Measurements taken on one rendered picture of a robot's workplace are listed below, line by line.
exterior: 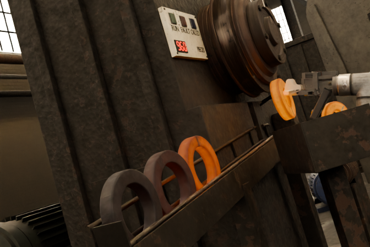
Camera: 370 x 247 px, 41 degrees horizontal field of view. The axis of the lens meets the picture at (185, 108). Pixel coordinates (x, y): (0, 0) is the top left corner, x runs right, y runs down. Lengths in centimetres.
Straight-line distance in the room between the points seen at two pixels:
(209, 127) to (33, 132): 821
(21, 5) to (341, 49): 329
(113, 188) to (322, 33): 397
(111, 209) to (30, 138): 867
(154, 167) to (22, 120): 853
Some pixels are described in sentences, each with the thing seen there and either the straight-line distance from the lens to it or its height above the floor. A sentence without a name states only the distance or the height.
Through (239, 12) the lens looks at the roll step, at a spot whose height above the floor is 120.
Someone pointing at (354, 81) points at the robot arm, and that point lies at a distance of 175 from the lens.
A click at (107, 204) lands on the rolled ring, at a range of 102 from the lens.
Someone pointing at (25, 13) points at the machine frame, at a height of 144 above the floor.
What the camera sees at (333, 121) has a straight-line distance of 139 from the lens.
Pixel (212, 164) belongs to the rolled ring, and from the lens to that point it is 145.
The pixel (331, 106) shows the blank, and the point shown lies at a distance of 243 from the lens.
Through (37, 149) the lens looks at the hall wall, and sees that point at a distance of 971.
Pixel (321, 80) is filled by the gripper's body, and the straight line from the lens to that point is 179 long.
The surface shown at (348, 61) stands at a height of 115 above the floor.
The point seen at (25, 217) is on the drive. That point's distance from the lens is 253.
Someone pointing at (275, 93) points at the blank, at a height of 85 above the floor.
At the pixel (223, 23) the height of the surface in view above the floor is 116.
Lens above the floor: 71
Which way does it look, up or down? 6 degrees up
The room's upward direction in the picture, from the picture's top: 16 degrees counter-clockwise
